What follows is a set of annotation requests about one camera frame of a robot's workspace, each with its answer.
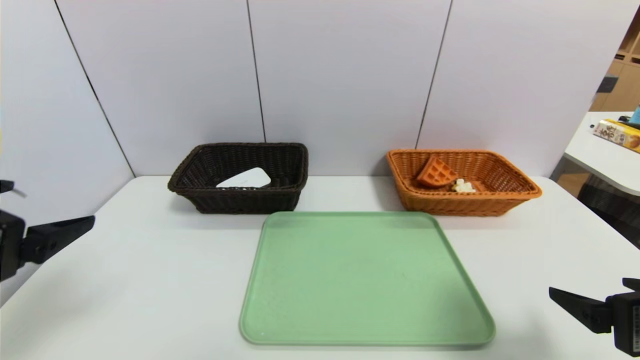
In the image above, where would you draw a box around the yellow snack box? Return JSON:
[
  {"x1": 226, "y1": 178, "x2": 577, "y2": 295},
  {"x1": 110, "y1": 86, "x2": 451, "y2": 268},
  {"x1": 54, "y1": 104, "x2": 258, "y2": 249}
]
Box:
[{"x1": 593, "y1": 118, "x2": 640, "y2": 153}]

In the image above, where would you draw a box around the light green plastic tray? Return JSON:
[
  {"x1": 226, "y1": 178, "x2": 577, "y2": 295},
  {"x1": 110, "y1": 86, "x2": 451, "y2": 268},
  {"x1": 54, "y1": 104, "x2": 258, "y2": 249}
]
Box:
[{"x1": 239, "y1": 211, "x2": 497, "y2": 348}]

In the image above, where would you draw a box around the dark grey small box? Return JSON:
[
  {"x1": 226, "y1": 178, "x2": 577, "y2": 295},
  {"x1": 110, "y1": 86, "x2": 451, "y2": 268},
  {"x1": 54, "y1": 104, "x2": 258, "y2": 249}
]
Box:
[{"x1": 597, "y1": 74, "x2": 621, "y2": 94}]

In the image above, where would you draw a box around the dark brown wicker basket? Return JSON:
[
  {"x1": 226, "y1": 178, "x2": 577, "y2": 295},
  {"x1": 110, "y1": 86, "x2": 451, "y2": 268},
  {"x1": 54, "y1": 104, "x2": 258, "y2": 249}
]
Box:
[{"x1": 167, "y1": 142, "x2": 309, "y2": 215}]

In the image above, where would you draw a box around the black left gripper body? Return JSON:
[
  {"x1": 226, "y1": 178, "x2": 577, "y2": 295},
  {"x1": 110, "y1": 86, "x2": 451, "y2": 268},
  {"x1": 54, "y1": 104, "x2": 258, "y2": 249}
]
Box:
[{"x1": 0, "y1": 210, "x2": 26, "y2": 282}]

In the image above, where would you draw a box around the wooden shelf unit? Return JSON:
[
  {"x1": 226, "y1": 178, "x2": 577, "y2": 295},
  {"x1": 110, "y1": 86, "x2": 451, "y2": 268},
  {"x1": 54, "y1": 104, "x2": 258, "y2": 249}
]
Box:
[{"x1": 590, "y1": 10, "x2": 640, "y2": 113}]

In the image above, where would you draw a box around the orange toy waffle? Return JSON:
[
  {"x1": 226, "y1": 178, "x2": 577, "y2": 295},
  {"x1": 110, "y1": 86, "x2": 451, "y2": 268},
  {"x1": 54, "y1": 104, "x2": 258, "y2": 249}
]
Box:
[{"x1": 416, "y1": 154, "x2": 459, "y2": 189}]

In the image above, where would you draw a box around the white rectangular case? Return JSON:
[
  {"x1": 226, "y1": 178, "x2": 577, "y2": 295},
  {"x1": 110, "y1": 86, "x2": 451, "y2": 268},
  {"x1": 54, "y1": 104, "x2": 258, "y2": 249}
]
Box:
[{"x1": 215, "y1": 167, "x2": 272, "y2": 190}]

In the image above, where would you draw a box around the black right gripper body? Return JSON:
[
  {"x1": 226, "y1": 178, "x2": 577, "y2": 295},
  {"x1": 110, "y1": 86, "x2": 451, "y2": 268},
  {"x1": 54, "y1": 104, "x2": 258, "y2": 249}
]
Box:
[{"x1": 605, "y1": 290, "x2": 640, "y2": 358}]

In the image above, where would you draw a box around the orange wicker basket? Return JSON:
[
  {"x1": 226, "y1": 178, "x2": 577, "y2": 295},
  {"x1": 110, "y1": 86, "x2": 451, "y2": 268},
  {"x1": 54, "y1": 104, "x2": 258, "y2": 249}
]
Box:
[{"x1": 386, "y1": 148, "x2": 544, "y2": 217}]

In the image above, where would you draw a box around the white side table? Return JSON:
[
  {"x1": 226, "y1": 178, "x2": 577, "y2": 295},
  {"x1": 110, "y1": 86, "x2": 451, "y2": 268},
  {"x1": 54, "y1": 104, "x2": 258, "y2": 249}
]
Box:
[{"x1": 564, "y1": 111, "x2": 640, "y2": 196}]

